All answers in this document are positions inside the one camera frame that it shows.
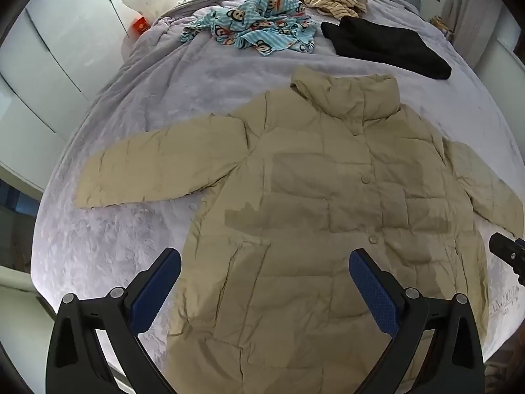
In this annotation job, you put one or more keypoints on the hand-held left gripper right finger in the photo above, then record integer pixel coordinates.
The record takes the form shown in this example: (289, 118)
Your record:
(375, 291)

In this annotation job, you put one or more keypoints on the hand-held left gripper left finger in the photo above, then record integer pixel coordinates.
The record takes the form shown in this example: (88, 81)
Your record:
(158, 285)

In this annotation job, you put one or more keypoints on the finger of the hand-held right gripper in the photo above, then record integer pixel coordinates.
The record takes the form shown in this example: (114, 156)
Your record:
(506, 250)

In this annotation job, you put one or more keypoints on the beige puffer jacket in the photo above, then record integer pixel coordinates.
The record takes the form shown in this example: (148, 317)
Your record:
(307, 213)

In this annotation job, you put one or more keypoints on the lavender embossed blanket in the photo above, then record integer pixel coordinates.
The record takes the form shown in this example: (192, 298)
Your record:
(164, 102)

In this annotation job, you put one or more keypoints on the grey curtain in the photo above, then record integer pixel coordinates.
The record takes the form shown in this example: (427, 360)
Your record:
(465, 20)

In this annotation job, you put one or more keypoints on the black folded garment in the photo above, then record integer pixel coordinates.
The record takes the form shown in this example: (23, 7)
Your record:
(381, 47)

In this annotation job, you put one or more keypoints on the white wardrobe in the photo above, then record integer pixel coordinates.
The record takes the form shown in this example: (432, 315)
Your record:
(53, 69)

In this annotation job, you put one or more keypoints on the red box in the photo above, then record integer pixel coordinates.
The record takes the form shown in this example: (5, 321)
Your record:
(140, 25)

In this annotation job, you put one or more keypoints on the blue cartoon print cloth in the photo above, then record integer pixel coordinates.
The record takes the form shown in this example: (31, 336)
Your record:
(262, 24)

